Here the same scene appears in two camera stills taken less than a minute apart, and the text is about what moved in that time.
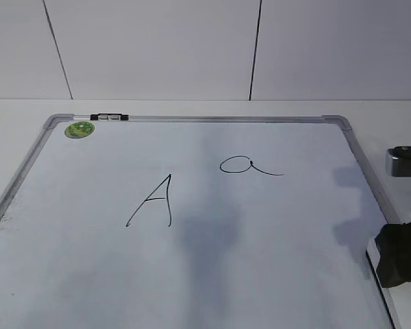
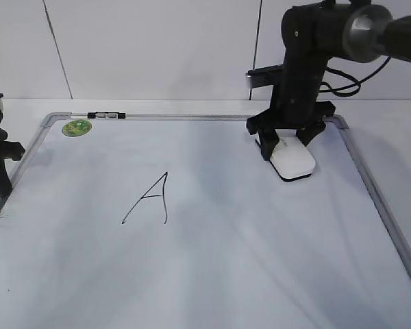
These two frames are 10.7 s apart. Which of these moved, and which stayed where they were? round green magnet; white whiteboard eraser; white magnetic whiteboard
Moved: white whiteboard eraser
Stayed: round green magnet; white magnetic whiteboard
